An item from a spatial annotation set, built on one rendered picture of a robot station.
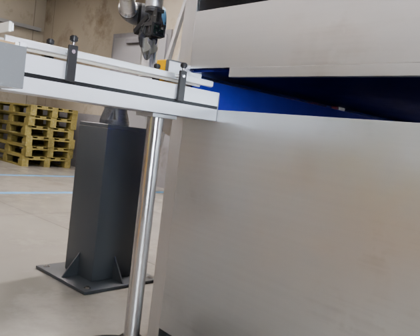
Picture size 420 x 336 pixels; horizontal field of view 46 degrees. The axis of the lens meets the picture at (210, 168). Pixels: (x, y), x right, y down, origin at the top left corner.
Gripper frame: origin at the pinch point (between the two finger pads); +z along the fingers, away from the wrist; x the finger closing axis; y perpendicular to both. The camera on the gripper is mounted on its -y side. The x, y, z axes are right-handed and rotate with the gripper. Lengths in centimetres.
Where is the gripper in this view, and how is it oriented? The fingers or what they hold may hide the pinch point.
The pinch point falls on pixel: (145, 57)
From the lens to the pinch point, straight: 217.5
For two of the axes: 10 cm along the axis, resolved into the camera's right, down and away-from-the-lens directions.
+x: 7.3, 0.4, 6.8
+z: -1.2, 9.9, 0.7
